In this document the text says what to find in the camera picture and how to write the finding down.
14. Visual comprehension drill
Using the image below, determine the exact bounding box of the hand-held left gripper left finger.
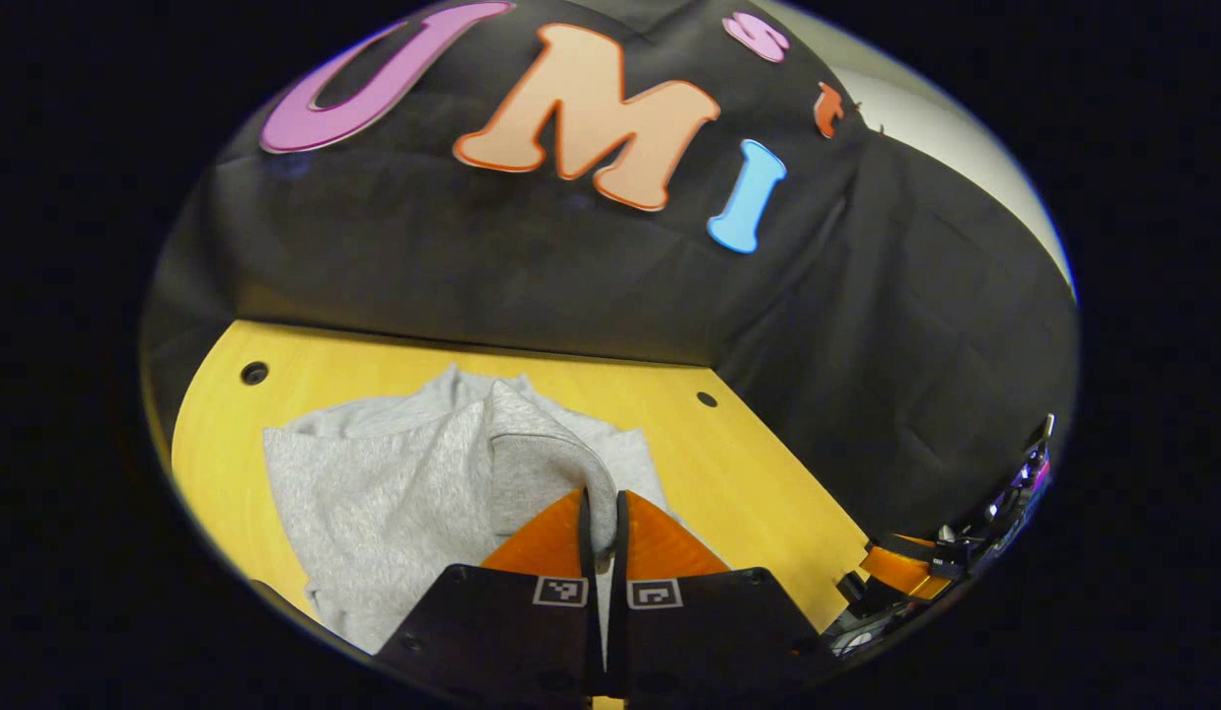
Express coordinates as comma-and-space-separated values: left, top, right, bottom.
374, 487, 609, 703

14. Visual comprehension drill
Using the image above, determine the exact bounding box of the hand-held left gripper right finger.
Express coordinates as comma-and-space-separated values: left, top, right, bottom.
609, 489, 840, 703

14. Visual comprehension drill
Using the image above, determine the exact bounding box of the grey zip-neck sweatshirt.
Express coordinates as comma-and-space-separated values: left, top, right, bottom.
262, 364, 673, 658

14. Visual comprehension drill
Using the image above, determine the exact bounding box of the black backdrop cloth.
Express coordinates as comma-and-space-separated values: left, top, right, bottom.
140, 0, 1081, 541

